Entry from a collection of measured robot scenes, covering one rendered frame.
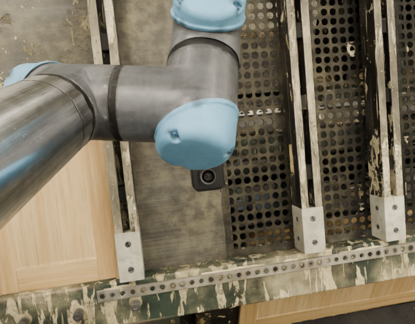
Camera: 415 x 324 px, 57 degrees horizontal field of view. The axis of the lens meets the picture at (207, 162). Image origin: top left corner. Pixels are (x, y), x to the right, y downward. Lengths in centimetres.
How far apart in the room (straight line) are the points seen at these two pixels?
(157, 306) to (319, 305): 84
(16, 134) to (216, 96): 17
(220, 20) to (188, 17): 3
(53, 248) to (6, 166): 84
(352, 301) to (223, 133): 152
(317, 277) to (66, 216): 69
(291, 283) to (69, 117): 91
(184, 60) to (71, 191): 71
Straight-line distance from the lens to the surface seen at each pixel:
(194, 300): 108
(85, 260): 107
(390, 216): 119
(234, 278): 107
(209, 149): 34
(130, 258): 100
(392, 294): 189
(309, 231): 108
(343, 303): 178
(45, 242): 107
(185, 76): 36
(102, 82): 37
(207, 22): 39
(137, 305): 104
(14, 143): 25
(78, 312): 106
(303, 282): 114
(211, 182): 53
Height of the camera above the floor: 172
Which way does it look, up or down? 35 degrees down
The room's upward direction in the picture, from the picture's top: straight up
